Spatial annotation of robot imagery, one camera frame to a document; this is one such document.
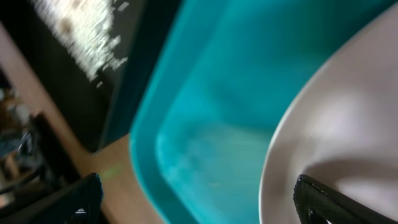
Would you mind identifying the large white plate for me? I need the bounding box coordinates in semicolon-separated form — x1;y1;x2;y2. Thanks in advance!
259;5;397;223

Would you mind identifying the black plastic tray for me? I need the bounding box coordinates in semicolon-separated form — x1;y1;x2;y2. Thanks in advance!
1;0;181;152

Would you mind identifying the rice pile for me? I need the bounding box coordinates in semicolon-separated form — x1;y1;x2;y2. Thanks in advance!
31;0;127;82

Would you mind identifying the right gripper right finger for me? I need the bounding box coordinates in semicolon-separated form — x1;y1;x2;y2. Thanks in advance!
293;174;397;224

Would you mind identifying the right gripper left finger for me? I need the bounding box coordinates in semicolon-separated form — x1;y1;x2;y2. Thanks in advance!
1;173;104;224

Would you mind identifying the teal serving tray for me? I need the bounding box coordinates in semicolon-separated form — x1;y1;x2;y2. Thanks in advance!
130;0;392;223

